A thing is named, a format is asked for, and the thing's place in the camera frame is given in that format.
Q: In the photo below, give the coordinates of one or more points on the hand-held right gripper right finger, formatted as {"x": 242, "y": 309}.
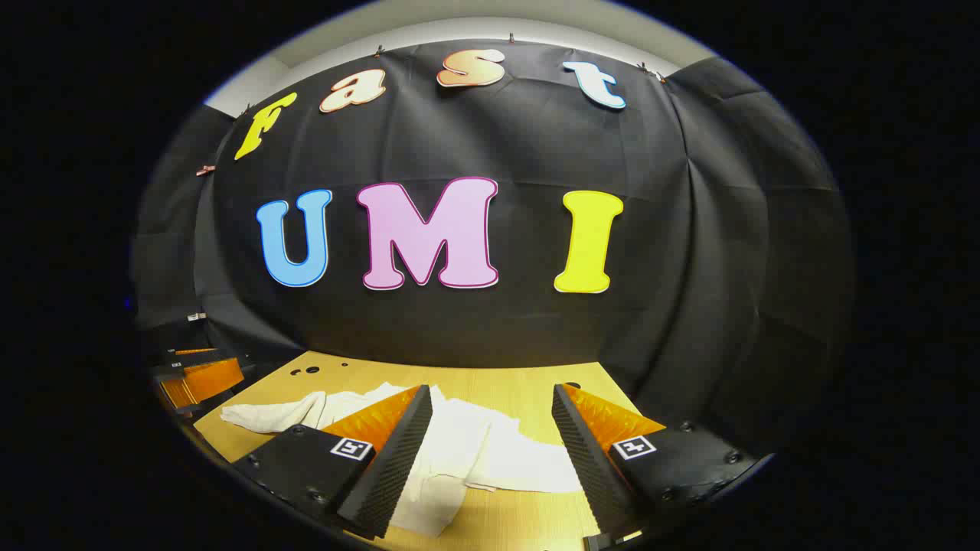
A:
{"x": 586, "y": 459}

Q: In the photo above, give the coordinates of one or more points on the white long-sleeved sweatshirt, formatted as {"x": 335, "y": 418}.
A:
{"x": 475, "y": 440}

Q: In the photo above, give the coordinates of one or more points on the black backdrop cloth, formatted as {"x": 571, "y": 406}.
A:
{"x": 498, "y": 329}

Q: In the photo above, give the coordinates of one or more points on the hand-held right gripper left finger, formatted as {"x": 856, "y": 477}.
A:
{"x": 398, "y": 459}

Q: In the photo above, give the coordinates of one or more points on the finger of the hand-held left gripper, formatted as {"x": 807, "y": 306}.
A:
{"x": 203, "y": 380}
{"x": 191, "y": 354}

